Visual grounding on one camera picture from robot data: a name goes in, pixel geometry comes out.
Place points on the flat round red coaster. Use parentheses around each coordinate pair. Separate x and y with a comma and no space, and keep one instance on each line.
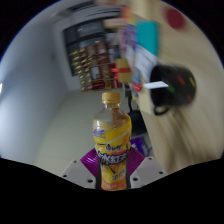
(175,18)

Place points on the black mug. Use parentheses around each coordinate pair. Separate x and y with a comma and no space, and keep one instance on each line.
(176,86)

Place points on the black-framed glass door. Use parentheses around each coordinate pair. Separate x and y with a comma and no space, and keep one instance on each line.
(83,31)

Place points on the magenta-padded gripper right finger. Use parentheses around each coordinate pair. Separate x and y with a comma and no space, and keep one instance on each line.
(148,171)

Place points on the white book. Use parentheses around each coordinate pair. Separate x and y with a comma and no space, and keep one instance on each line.
(145,61)

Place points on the red lollipop with white stick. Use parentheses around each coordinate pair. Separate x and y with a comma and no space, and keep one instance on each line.
(155,85)

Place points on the yellow-labelled orange-capped drink bottle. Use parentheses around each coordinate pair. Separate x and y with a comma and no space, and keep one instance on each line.
(112,140)

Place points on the teal book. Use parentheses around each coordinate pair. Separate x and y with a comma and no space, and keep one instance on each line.
(147,36)

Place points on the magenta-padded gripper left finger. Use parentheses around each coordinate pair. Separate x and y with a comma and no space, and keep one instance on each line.
(75,173)

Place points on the yellow gift box, red ribbon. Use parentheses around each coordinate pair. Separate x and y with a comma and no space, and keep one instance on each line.
(123,70)

